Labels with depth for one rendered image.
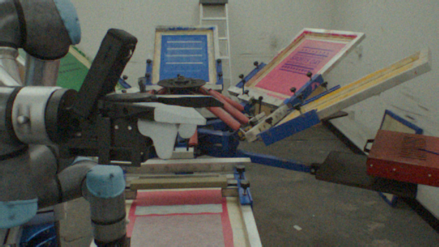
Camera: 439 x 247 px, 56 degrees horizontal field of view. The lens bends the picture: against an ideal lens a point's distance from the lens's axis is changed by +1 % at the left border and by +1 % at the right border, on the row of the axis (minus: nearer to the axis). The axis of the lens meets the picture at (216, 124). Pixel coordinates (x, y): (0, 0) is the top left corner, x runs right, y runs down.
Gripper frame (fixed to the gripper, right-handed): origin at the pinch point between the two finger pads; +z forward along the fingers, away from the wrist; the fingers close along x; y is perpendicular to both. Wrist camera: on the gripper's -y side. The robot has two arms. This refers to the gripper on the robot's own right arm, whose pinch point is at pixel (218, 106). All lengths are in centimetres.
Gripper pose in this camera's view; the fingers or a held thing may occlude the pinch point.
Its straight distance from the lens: 48.8
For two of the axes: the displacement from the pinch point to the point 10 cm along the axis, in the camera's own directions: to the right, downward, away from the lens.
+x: -1.4, 1.6, -9.8
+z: 9.9, 0.4, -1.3
